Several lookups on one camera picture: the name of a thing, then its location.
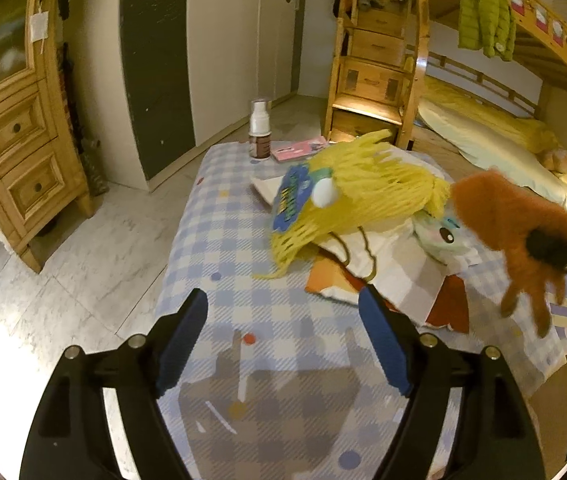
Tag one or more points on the wooden stair drawer unit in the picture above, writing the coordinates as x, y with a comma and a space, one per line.
371, 80

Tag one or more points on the white spray bottle brown label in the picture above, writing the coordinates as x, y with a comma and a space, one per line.
259, 145

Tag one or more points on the blue paper label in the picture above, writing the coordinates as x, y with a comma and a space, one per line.
291, 200

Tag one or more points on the blue checkered tablecloth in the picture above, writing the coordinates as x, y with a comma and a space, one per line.
223, 240

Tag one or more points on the white duvet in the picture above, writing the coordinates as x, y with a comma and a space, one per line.
503, 152

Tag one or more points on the white paper tag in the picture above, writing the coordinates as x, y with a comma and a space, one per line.
41, 27

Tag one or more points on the orange plush toy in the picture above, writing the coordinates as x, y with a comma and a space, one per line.
503, 220

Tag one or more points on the yellow foam fruit net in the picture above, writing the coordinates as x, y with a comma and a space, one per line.
373, 185

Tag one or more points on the green puffer jacket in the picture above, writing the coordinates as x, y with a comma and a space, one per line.
486, 15

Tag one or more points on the pink packet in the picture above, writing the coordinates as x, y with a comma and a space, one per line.
296, 149

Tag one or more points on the white paper bag brown lines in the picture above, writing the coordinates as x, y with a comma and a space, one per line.
393, 260

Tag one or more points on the camouflage bag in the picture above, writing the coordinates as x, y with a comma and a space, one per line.
94, 170

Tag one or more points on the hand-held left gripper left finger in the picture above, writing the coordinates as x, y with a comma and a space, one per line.
183, 340

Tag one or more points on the cardboard box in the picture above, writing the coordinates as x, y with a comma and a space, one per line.
556, 400

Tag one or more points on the yellow blanket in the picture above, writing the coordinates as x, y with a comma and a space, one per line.
493, 110

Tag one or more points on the wooden bunk bed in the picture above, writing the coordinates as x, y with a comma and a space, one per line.
558, 25

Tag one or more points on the white paper card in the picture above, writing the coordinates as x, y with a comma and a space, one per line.
266, 187

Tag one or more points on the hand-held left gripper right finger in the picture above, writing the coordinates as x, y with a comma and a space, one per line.
383, 340

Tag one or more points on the wooden drawer cabinet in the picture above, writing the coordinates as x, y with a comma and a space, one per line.
18, 125

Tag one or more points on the white wardrobe with dark panel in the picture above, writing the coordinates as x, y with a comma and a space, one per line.
223, 60

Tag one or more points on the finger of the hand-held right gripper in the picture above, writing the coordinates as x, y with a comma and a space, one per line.
551, 250

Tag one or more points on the tan plush toy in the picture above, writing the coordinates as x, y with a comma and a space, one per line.
558, 159

